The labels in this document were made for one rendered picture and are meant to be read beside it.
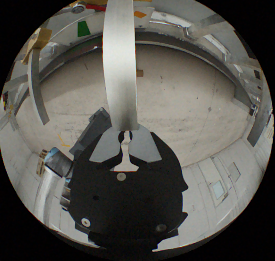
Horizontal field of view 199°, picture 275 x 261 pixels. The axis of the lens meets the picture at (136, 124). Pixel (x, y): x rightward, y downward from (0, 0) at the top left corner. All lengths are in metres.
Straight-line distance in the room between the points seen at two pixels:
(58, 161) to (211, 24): 0.83
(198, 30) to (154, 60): 0.78
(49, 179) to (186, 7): 1.05
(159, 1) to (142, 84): 0.83
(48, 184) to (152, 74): 1.28
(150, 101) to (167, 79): 0.35
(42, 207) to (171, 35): 0.93
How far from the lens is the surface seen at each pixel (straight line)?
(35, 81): 0.28
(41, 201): 0.63
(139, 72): 0.86
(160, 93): 1.01
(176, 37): 0.32
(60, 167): 0.59
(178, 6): 0.51
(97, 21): 0.26
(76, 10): 0.20
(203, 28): 0.30
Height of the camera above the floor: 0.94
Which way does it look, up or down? 57 degrees down
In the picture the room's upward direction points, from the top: 175 degrees clockwise
